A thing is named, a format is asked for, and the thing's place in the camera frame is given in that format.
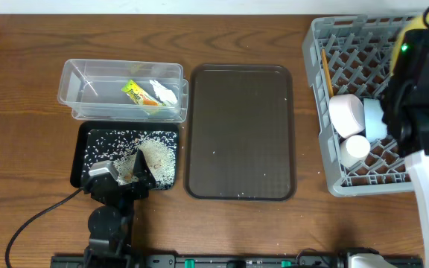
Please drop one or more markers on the light blue bowl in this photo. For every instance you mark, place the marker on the light blue bowl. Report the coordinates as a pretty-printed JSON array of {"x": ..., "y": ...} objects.
[{"x": 375, "y": 128}]

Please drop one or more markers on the dark brown serving tray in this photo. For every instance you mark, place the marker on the dark brown serving tray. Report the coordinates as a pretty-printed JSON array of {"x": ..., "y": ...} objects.
[{"x": 241, "y": 133}]

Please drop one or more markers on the white paper cup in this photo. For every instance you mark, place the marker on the white paper cup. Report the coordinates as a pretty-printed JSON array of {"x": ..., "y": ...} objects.
[{"x": 354, "y": 149}]

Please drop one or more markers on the white napkin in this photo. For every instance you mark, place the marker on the white napkin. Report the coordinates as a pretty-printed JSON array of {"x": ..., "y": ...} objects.
[{"x": 166, "y": 96}]

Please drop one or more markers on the grey dishwasher rack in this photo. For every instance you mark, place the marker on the grey dishwasher rack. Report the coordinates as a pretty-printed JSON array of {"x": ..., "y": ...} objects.
[{"x": 358, "y": 53}]

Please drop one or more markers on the white bowl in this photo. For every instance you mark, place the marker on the white bowl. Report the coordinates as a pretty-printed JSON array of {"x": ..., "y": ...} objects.
[{"x": 347, "y": 115}]

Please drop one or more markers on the green snack wrapper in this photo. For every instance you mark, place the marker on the green snack wrapper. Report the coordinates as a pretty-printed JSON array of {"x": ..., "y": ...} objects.
[{"x": 138, "y": 95}]

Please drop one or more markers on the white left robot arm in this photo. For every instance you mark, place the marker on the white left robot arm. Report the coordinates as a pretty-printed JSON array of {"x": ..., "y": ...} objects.
[{"x": 110, "y": 224}]

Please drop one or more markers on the yellow plate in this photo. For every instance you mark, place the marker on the yellow plate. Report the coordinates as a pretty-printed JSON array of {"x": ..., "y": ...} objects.
[{"x": 415, "y": 24}]

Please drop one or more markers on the rice food waste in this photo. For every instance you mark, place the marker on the rice food waste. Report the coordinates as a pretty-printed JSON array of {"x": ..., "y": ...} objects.
[{"x": 119, "y": 146}]

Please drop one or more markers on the clear plastic bin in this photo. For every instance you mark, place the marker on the clear plastic bin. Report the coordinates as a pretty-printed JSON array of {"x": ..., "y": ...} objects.
[{"x": 92, "y": 88}]

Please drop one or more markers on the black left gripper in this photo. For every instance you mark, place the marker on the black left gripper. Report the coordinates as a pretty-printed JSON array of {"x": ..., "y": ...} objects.
[{"x": 124, "y": 184}]

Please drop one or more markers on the wooden chopstick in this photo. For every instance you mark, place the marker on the wooden chopstick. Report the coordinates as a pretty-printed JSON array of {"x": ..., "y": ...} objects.
[{"x": 327, "y": 73}]

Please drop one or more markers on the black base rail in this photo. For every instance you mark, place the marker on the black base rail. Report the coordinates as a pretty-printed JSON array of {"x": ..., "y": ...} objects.
[{"x": 170, "y": 261}]

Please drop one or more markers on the black waste tray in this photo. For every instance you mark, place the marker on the black waste tray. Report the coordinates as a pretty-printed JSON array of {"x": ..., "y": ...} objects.
[{"x": 86, "y": 127}]

